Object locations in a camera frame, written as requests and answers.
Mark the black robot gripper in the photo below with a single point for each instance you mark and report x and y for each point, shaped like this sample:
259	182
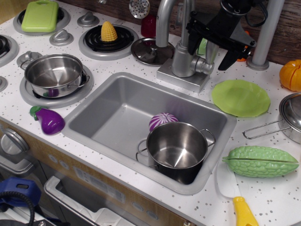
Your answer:
224	30

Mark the silver faucet lever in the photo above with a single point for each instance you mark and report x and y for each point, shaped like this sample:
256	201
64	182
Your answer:
211	52

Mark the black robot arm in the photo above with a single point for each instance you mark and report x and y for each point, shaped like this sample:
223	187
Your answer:
242	7

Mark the grey vertical pole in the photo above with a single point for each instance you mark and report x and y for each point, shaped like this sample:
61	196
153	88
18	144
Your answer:
258	61

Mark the green toy cabbage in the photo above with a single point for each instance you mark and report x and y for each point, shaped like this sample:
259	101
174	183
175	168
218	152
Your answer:
201	51

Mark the silver toy faucet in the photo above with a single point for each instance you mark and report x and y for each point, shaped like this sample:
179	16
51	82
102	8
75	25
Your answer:
184	70

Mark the orange toy carrot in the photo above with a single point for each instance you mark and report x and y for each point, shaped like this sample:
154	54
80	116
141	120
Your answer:
244	59

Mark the green plastic plate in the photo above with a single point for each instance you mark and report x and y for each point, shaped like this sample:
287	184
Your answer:
241	98

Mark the steel pot lid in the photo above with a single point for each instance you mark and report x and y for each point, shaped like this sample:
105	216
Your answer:
146	51

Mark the orange toy pumpkin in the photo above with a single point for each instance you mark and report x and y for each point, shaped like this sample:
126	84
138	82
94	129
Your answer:
290	75

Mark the silver perforated ladle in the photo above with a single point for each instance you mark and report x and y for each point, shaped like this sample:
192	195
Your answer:
139	8

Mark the purple white toy onion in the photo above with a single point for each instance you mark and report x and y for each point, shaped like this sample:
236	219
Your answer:
161	118

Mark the yellow toy corn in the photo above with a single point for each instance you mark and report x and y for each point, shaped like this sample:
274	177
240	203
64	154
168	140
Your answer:
108	32

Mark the steel pot in sink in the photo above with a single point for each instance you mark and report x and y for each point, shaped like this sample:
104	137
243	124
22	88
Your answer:
177	150

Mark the green toy bitter gourd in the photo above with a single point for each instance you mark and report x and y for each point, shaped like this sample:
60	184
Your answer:
260	162

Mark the black coil burner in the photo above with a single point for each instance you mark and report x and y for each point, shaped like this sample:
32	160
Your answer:
92	45

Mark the grey stove knob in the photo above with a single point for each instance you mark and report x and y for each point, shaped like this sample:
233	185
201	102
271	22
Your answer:
61	38
3	83
88	20
25	59

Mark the steel pot on burner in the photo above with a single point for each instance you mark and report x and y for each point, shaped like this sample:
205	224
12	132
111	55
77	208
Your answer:
55	75

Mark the green toy cutting board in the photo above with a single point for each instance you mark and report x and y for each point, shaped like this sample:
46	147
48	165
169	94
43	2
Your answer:
40	16

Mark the purple toy eggplant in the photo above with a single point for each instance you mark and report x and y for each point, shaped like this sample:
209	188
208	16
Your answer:
51	122

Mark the grey oven dial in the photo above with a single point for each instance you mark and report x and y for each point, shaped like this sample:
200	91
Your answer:
12	146

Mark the blue clamp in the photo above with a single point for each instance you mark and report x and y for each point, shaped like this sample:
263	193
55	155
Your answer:
25	187

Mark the steel saucepan with handle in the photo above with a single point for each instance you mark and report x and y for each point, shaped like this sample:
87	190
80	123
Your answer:
289	120

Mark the yellow handled toy knife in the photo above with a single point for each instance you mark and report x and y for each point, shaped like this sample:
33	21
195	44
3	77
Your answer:
228	186

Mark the grey oven door handle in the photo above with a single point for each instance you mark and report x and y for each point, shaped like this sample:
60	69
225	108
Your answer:
80	206

